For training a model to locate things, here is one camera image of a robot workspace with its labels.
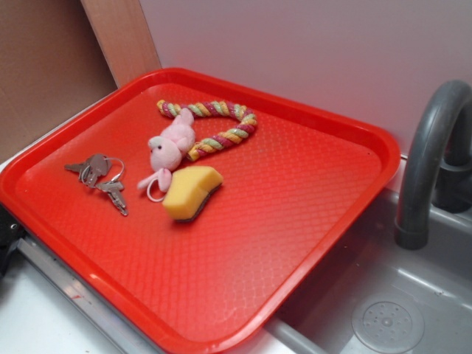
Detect grey toy faucet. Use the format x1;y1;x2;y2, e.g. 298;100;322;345
395;80;471;250

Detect yellow sponge with scourer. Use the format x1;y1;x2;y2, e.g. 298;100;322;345
162;166;223;221

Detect grey plastic sink basin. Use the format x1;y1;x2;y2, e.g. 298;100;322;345
265;190;471;353

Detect multicolour twisted rope toy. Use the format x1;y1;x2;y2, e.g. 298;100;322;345
156;100;257;162

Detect silver keys on ring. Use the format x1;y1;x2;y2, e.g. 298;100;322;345
64;153;129;217

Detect pink plush bunny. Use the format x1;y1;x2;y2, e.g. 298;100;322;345
137;108;195;202

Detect wooden board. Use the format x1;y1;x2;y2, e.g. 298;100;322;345
81;0;162;88

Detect red plastic tray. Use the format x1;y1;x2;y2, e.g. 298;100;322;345
1;69;400;353

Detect brown cardboard panel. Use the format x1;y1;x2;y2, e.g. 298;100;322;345
1;1;117;161

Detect black object at left edge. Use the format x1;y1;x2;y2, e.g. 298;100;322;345
0;206;24;278

